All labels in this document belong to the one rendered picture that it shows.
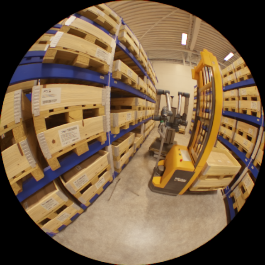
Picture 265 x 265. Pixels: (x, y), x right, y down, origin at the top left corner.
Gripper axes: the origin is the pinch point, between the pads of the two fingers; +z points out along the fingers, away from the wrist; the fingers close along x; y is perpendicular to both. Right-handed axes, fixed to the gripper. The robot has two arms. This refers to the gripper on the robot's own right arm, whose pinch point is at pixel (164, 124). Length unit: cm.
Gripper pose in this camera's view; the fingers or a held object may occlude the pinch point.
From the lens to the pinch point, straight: 151.7
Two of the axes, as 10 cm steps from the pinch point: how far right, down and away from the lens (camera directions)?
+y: 6.6, 2.8, 7.0
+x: -7.3, 0.2, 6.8
